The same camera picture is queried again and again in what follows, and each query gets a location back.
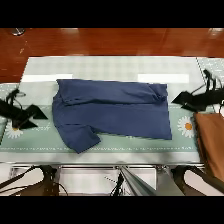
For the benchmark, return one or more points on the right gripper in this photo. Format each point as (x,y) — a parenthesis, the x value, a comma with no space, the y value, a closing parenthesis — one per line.
(210,97)

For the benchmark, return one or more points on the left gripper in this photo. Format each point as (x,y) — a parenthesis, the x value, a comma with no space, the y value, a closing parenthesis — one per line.
(11,111)

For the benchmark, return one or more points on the blue T-shirt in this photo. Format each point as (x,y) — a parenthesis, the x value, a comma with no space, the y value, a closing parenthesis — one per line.
(113,110)

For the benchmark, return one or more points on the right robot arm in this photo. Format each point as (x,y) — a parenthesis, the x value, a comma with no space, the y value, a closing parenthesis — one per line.
(200,181)

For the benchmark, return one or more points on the brown garment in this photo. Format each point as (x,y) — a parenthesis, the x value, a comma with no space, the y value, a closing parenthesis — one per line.
(211,140)

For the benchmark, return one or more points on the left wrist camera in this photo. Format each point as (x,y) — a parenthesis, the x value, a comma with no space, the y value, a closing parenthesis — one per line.
(13,94)

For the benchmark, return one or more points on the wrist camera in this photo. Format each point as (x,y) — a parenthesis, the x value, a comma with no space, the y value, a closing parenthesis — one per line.
(13,94)
(208,80)

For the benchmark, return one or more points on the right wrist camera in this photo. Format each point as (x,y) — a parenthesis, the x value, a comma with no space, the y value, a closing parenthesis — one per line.
(208,80)

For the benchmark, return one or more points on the silver frame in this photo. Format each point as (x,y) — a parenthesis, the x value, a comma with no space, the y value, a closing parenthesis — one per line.
(143,185)

